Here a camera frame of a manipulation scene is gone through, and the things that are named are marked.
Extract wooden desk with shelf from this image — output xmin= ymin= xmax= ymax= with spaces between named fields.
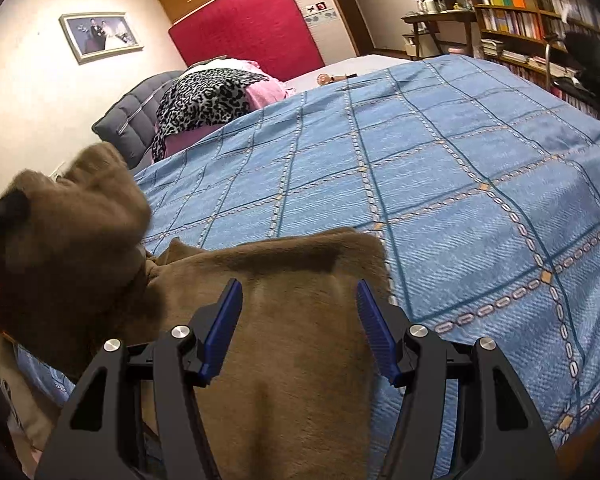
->
xmin=402 ymin=0 xmax=477 ymax=60

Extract leopard print blanket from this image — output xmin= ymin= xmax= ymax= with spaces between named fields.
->
xmin=150 ymin=68 xmax=268 ymax=162

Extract black office chair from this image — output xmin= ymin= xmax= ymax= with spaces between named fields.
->
xmin=544 ymin=32 xmax=600 ymax=116

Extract wooden bookshelf with books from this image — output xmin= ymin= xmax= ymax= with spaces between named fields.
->
xmin=471 ymin=0 xmax=600 ymax=118

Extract pink pillow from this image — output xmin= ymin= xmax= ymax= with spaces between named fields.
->
xmin=150 ymin=58 xmax=292 ymax=162

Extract framed wedding photo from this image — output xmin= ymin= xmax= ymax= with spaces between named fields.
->
xmin=58 ymin=12 xmax=144 ymax=65

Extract grey padded headboard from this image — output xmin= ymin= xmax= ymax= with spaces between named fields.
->
xmin=92 ymin=70 xmax=183 ymax=171

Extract small toy on bed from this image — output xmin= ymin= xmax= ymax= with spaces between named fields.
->
xmin=316 ymin=74 xmax=356 ymax=87

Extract brown fleece pants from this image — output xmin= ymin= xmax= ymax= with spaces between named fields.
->
xmin=0 ymin=143 xmax=388 ymax=479

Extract red wall panel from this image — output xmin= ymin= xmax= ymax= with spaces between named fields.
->
xmin=169 ymin=0 xmax=325 ymax=81

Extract blue patterned bedspread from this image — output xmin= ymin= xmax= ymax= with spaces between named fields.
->
xmin=14 ymin=53 xmax=600 ymax=480

